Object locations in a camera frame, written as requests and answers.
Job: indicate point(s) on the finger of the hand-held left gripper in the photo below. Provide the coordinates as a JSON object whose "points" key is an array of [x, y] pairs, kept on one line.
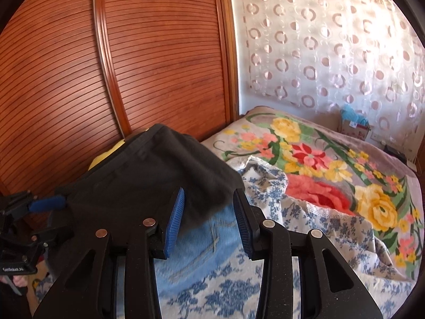
{"points": [[49, 236], [48, 204]]}

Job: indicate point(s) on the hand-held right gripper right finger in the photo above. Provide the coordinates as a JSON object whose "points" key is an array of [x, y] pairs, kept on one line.
{"points": [[244, 227]]}

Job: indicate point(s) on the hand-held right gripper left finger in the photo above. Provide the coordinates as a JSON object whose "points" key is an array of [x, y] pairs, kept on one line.
{"points": [[174, 222]]}

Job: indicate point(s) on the black pants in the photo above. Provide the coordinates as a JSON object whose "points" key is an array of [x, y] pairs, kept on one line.
{"points": [[149, 172]]}

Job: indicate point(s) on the folded blue jeans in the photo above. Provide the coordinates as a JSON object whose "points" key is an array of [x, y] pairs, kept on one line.
{"points": [[206, 239]]}

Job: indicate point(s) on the yellow plush toy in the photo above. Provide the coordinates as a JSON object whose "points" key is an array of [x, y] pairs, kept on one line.
{"points": [[106, 156]]}

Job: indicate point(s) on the blue floral bed sheet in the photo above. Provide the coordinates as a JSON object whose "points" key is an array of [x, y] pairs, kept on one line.
{"points": [[332, 236]]}

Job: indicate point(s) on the colourful flower blanket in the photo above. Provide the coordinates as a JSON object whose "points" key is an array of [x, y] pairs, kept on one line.
{"points": [[315, 159]]}

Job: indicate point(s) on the small printed cardboard box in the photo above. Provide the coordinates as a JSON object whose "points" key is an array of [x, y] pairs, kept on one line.
{"points": [[357, 131]]}

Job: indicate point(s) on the blue plastic bag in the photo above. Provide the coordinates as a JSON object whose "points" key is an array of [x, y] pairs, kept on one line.
{"points": [[352, 113]]}

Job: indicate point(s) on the brown slatted wooden wardrobe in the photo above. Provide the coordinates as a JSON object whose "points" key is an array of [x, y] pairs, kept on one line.
{"points": [[132, 56]]}

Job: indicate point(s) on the sheer circle-patterned curtain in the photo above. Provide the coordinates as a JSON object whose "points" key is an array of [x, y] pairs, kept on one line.
{"points": [[332, 56]]}

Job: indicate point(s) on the white wall socket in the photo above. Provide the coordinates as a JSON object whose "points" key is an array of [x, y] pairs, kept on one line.
{"points": [[376, 136]]}

